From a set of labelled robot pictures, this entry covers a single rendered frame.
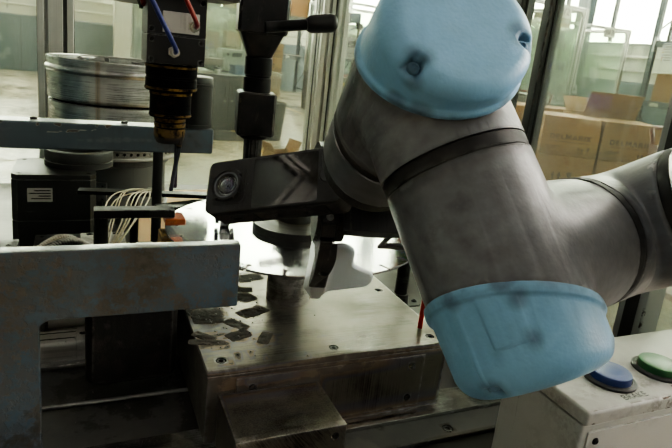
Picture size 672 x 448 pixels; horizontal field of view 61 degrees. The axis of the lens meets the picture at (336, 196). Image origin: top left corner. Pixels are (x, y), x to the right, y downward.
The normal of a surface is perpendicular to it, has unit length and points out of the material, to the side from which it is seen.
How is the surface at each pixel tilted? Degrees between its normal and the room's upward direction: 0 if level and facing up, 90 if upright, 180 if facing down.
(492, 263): 68
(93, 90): 90
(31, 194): 90
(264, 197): 59
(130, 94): 90
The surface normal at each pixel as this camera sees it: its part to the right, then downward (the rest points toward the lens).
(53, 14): 0.39, 0.27
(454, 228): -0.51, -0.08
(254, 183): -0.34, -0.36
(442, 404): 0.11, -0.96
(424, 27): 0.18, -0.33
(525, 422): -0.91, 0.00
